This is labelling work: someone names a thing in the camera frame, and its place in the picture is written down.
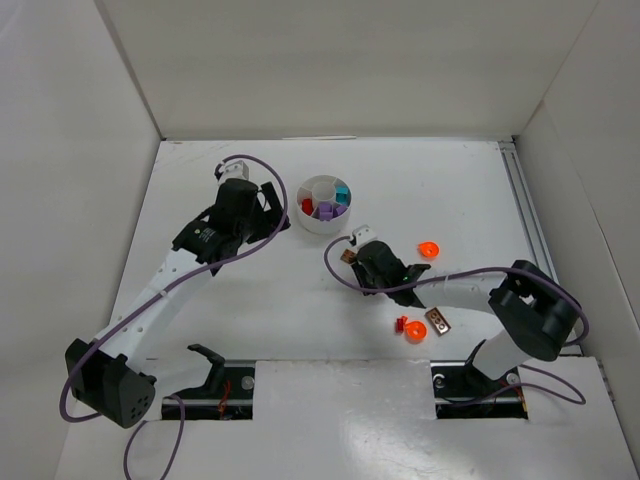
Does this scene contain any tan lego plate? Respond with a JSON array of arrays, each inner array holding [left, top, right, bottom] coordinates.
[[340, 249, 356, 265]]

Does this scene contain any orange round lego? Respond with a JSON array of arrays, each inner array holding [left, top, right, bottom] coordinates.
[[417, 241, 440, 260]]

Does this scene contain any red lego brick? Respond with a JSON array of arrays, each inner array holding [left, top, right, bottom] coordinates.
[[301, 198, 314, 216]]

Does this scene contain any purple printed lego brick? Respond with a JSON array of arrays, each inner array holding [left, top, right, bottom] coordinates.
[[332, 204, 348, 218]]

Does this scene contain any orange round lego dish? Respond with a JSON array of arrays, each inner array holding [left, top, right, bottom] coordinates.
[[404, 321, 428, 344]]

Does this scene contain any teal lego brick pair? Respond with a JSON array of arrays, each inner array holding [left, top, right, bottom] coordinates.
[[335, 186, 350, 205]]

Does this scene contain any white round divided container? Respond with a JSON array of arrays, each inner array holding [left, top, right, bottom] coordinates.
[[296, 175, 352, 235]]

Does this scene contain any brown lego plate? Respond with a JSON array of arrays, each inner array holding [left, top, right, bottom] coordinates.
[[425, 307, 451, 336]]

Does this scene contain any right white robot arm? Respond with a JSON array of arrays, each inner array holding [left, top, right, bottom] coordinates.
[[350, 239, 581, 385]]

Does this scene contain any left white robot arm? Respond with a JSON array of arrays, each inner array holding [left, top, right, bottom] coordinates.
[[59, 179, 289, 428]]

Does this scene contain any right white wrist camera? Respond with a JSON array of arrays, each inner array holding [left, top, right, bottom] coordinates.
[[349, 225, 377, 250]]

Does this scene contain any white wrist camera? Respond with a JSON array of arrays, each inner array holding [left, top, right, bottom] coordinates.
[[214, 159, 249, 184], [349, 225, 377, 250]]

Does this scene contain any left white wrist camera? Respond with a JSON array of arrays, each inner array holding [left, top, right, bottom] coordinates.
[[214, 159, 249, 184]]

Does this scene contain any aluminium rail right side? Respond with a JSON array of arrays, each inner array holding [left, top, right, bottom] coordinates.
[[498, 141, 558, 281]]

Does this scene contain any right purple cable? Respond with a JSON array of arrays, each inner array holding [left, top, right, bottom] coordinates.
[[323, 234, 591, 406]]

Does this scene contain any purple cable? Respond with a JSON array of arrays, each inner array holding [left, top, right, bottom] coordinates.
[[59, 153, 290, 480], [323, 234, 591, 406]]

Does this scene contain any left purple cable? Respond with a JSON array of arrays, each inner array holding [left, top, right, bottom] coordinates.
[[59, 153, 290, 480]]

